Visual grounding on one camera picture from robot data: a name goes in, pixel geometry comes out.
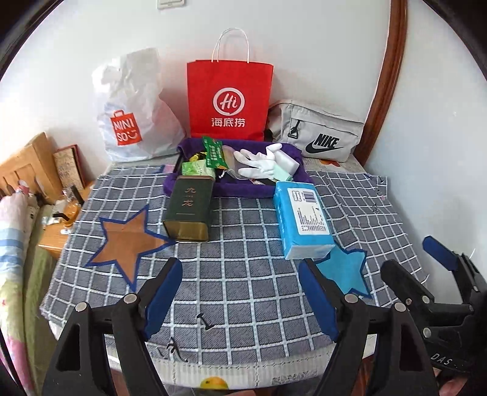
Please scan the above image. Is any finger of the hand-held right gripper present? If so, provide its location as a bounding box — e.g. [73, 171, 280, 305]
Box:
[423, 236, 487, 305]
[381, 261, 434, 309]

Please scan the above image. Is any white plastic shopping bag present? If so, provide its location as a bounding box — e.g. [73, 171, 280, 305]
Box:
[91, 48, 186, 162]

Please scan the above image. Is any green snack packet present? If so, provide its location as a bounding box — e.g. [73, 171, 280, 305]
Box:
[201, 136, 233, 169]

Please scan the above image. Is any small green tissue pack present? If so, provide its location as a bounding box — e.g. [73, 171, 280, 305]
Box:
[182, 160, 214, 178]

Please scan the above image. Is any grey waist bag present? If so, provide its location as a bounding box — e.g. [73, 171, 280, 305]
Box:
[266, 100, 365, 162]

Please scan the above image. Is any wooden nightstand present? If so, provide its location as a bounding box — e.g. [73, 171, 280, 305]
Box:
[36, 179, 96, 252]

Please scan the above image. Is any striped pastel bedding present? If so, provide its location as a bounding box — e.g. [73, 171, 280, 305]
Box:
[0, 190, 42, 396]

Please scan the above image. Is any red paper shopping bag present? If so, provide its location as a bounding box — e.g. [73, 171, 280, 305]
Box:
[186, 28, 275, 142]

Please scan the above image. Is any light wooden headboard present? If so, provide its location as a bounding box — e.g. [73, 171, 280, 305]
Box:
[0, 133, 63, 199]

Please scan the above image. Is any dark green tea tin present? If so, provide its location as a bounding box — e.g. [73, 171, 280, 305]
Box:
[163, 176, 214, 242]

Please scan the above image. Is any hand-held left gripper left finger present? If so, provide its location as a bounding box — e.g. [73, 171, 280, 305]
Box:
[42, 258, 184, 396]

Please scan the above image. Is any grey checked star blanket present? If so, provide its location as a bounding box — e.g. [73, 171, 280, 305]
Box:
[40, 164, 429, 360]

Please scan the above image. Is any white rectangular block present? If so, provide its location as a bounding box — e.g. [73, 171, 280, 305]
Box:
[274, 149, 299, 176]

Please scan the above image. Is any brown wooden door frame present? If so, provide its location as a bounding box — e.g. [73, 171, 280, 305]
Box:
[356, 0, 408, 168]

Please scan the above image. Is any white glove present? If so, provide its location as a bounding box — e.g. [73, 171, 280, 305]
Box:
[233, 144, 284, 179]

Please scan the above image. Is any blue tissue pack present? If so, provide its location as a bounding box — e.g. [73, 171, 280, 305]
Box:
[273, 181, 336, 260]

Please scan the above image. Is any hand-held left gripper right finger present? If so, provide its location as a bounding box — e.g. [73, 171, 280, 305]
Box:
[298, 259, 440, 396]

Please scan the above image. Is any purple towel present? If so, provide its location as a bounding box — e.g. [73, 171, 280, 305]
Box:
[163, 138, 313, 199]

